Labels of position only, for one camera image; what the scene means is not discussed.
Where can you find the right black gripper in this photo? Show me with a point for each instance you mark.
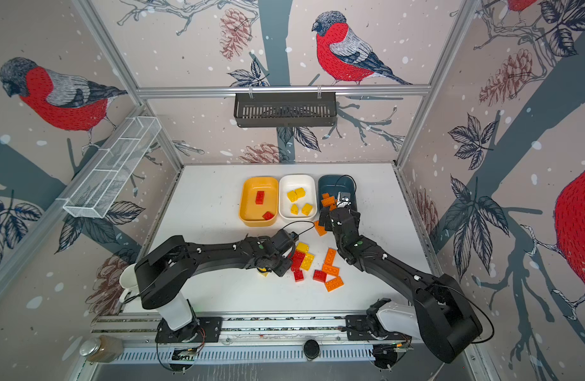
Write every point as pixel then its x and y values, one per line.
pixel 330 220

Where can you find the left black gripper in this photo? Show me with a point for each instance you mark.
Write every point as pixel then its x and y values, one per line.
pixel 287 269

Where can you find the orange lego brick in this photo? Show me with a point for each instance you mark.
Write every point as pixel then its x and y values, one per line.
pixel 330 257
pixel 334 284
pixel 330 270
pixel 319 229
pixel 327 200

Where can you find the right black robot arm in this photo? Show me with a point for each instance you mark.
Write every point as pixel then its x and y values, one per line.
pixel 446 319

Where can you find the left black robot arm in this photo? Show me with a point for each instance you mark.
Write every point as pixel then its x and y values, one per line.
pixel 163 272

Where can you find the dark teal plastic container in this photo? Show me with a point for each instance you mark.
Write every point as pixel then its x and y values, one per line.
pixel 342 188

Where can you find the yellow plastic container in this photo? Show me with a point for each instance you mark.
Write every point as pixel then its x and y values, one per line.
pixel 250 213

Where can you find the white plastic container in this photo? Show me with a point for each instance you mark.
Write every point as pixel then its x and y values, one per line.
pixel 292 182

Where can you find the black round knob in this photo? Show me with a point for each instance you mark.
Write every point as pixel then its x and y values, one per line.
pixel 311 349

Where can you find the small glass jar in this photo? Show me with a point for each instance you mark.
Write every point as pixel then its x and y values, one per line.
pixel 104 349

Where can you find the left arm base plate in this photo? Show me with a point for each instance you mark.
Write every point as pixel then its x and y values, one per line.
pixel 200 330

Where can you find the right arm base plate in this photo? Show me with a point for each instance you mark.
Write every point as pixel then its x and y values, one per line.
pixel 365 328

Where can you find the white mesh wire tray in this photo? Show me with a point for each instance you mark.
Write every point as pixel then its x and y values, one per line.
pixel 101 187

